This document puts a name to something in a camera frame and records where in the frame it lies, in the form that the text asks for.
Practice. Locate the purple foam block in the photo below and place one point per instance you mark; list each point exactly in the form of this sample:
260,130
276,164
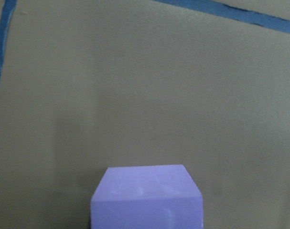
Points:
147,197

